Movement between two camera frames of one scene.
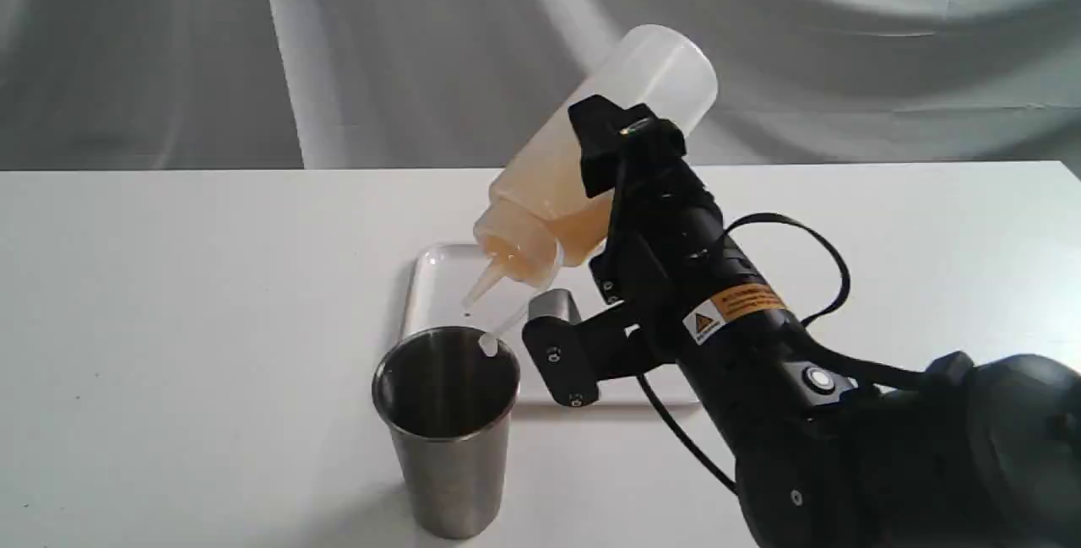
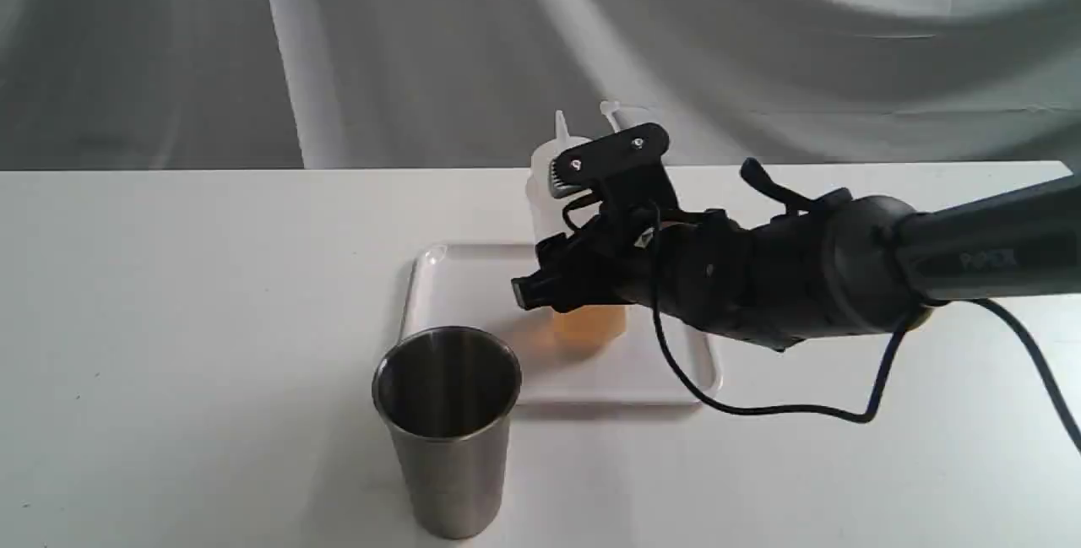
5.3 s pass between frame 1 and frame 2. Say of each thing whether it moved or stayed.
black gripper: moved
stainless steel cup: stayed
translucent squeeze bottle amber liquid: moved
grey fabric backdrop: stayed
